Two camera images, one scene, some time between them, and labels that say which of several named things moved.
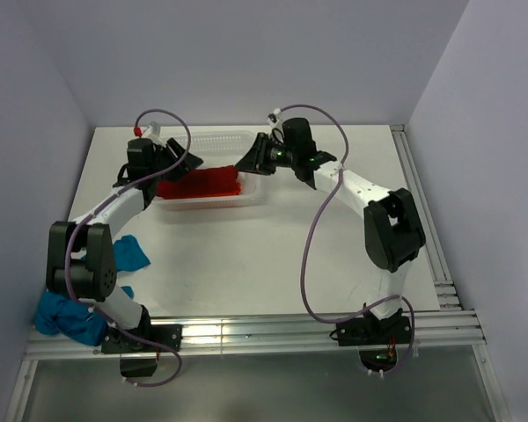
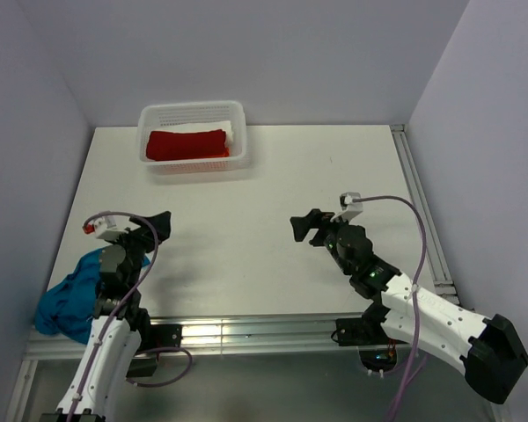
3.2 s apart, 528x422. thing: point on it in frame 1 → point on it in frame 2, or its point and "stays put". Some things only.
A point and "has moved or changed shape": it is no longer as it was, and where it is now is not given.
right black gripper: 256,160 → 315,218
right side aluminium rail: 443,280 stays put
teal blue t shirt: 82,322 stays put
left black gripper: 165,150 → 135,236
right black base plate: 365,331 stays put
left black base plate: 118,342 stays put
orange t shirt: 224,183 → 225,154
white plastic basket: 219,148 has moved or changed shape
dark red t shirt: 201,183 → 162,145
